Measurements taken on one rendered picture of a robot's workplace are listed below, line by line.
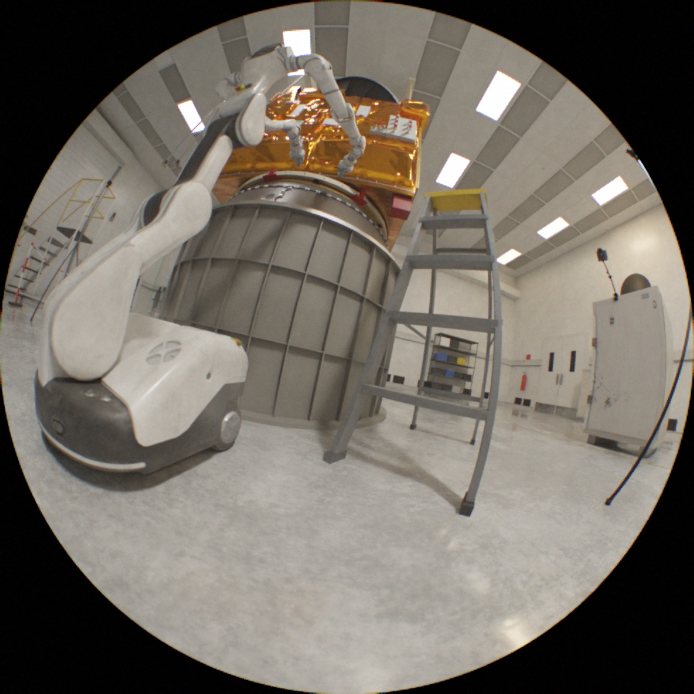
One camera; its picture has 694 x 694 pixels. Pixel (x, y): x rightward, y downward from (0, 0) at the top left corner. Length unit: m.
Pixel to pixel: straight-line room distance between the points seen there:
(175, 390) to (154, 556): 0.32
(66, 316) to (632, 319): 3.24
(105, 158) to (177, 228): 8.58
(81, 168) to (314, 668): 8.93
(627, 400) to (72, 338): 3.12
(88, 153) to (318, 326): 8.66
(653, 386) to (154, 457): 2.95
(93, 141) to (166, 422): 8.90
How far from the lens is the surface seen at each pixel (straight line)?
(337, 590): 0.44
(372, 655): 0.39
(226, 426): 0.71
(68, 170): 8.60
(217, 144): 0.86
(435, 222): 1.30
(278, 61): 1.23
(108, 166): 9.17
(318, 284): 1.23
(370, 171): 2.00
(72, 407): 0.50
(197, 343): 0.54
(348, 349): 1.30
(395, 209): 1.87
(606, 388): 2.79
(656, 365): 2.66
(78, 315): 0.52
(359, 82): 4.17
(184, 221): 0.66
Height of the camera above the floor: 0.36
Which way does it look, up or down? 4 degrees up
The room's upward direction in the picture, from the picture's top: 12 degrees clockwise
